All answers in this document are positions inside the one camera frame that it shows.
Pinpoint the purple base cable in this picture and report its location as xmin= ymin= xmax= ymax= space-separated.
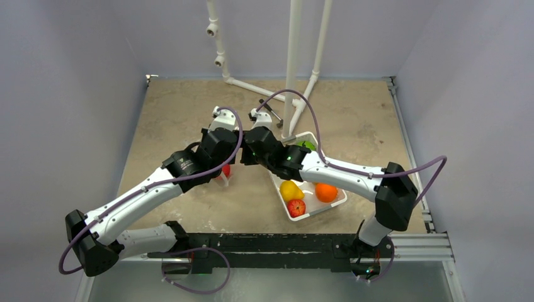
xmin=160 ymin=247 xmax=231 ymax=296
xmin=355 ymin=237 xmax=396 ymax=284

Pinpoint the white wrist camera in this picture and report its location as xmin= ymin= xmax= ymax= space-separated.
xmin=208 ymin=106 xmax=239 ymax=132
xmin=249 ymin=108 xmax=273 ymax=130

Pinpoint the red apple top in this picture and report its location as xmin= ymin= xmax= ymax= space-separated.
xmin=222 ymin=164 xmax=231 ymax=179

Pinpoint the clear zip top bag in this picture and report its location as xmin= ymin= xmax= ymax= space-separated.
xmin=185 ymin=142 xmax=236 ymax=187

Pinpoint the white plastic tray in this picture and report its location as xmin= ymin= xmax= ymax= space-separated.
xmin=269 ymin=131 xmax=348 ymax=222

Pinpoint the black small hammer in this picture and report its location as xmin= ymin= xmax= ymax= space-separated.
xmin=262 ymin=104 xmax=284 ymax=129

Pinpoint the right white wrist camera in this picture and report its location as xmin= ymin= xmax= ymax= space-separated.
xmin=249 ymin=108 xmax=273 ymax=130

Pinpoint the yellow lemon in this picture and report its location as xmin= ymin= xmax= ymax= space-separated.
xmin=279 ymin=181 xmax=305 ymax=203

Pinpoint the red apple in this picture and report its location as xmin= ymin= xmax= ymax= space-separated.
xmin=287 ymin=199 xmax=306 ymax=218
xmin=222 ymin=164 xmax=231 ymax=179

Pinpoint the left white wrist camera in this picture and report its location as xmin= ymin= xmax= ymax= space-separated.
xmin=208 ymin=106 xmax=239 ymax=132

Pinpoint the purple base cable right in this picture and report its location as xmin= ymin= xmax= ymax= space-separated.
xmin=355 ymin=237 xmax=396 ymax=284

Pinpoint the orange fruit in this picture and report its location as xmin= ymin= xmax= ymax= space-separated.
xmin=315 ymin=183 xmax=338 ymax=203

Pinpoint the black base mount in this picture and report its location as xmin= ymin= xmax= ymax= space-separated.
xmin=148 ymin=223 xmax=394 ymax=279

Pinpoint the red apple bottom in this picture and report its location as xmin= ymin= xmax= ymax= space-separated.
xmin=287 ymin=199 xmax=306 ymax=218

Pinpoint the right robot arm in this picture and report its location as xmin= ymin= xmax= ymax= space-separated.
xmin=243 ymin=126 xmax=418 ymax=256

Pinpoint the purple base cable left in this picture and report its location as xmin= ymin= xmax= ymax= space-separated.
xmin=160 ymin=247 xmax=231 ymax=296

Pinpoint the green striped watermelon ball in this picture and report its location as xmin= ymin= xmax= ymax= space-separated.
xmin=296 ymin=140 xmax=317 ymax=151

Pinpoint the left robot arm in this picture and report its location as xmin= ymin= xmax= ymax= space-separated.
xmin=59 ymin=128 xmax=244 ymax=277

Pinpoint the white pipe frame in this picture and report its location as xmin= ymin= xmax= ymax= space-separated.
xmin=206 ymin=0 xmax=333 ymax=138

